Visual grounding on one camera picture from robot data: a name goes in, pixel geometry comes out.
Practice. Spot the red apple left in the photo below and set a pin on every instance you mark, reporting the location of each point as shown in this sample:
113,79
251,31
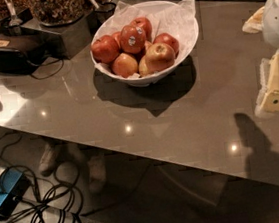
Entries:
105,49

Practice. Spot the red apple top back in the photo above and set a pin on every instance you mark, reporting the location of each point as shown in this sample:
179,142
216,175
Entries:
145,24

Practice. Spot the blue box on floor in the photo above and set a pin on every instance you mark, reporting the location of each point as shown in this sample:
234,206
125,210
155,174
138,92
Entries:
13,185

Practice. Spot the metal scoop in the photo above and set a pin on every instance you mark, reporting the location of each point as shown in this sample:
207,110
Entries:
14,20

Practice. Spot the red apple right back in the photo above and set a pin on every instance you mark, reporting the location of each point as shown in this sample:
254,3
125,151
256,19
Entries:
169,40

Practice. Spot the white shoe right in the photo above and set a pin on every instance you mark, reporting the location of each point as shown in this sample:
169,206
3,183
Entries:
97,173

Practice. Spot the white shoe left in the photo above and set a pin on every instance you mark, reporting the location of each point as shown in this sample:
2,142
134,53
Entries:
48,161

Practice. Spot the white shoe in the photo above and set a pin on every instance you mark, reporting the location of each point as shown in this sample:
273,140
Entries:
48,161
97,173

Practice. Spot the red apple with sticker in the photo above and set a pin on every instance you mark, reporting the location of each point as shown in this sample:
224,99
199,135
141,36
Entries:
132,39

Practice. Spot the black cup with spoon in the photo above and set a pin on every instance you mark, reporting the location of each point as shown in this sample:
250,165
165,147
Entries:
105,11

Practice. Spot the orange apple front left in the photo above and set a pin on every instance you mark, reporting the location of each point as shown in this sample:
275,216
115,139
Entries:
124,65

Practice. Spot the black box device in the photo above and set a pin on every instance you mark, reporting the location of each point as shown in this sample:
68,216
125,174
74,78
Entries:
21,54

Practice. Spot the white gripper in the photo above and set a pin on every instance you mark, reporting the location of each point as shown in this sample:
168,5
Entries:
277,20

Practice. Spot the grey metal stand block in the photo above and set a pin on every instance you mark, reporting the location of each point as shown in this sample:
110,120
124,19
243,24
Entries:
61,41

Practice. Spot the white bowl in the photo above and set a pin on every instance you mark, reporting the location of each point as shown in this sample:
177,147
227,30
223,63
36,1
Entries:
149,78

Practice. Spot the glass bowl of granola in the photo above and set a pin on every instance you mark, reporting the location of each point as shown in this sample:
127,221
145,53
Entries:
56,12

